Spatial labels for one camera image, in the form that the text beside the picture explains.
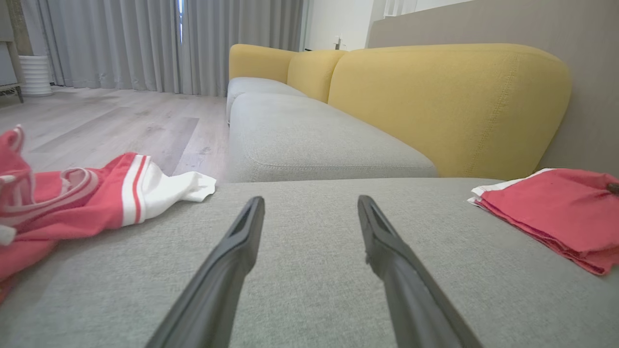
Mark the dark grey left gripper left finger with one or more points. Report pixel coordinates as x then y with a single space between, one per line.
217 290

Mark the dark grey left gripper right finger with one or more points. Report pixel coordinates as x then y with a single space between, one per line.
411 299

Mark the red and white sports jersey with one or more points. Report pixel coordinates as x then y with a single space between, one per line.
72 203

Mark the folded red garment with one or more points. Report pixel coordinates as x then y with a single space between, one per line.
556 212

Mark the large grey sofa seat cushion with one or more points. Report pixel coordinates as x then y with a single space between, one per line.
309 290

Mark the medium grey sofa seat cushion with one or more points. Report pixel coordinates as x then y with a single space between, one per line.
309 140

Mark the large yellow sofa back cushion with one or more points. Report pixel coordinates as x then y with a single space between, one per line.
435 106

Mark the small grey sofa seat cushion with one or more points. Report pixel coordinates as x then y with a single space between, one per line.
251 86

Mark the small yellow sofa back cushion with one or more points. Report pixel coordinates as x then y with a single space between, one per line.
258 63

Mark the medium yellow sofa back cushion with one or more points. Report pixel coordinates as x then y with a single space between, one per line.
314 72

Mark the grey curtain panel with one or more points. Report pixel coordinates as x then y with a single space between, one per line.
237 24
111 43

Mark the white ribbed cylinder appliance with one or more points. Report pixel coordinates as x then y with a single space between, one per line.
35 75

